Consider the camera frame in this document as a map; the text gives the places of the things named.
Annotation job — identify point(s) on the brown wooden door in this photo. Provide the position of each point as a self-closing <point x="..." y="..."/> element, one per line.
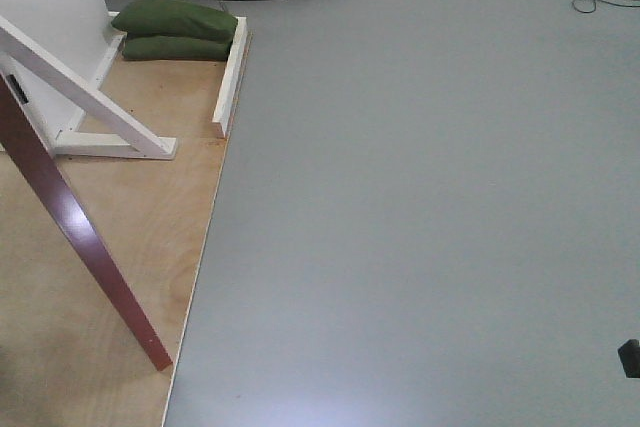
<point x="32" y="159"/>

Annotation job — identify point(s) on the black robot corner part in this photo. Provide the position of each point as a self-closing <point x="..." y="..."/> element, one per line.
<point x="629" y="355"/>

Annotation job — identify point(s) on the white diagonal brace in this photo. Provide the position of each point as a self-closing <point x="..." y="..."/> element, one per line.
<point x="129" y="138"/>

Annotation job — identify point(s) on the lower green sandbag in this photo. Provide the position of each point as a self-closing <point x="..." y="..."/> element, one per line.
<point x="174" y="48"/>

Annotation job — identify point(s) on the green sandbag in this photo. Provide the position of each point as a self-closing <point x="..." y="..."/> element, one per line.
<point x="174" y="48"/>
<point x="175" y="18"/>

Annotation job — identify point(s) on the upper green sandbag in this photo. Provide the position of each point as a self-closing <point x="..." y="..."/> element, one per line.
<point x="175" y="18"/>

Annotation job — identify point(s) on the plywood base board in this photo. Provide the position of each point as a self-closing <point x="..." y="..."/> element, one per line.
<point x="67" y="359"/>

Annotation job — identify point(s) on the white edge rail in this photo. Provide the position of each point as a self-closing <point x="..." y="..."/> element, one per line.
<point x="231" y="81"/>

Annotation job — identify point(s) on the white wall panel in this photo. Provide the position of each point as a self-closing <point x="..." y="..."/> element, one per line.
<point x="77" y="32"/>

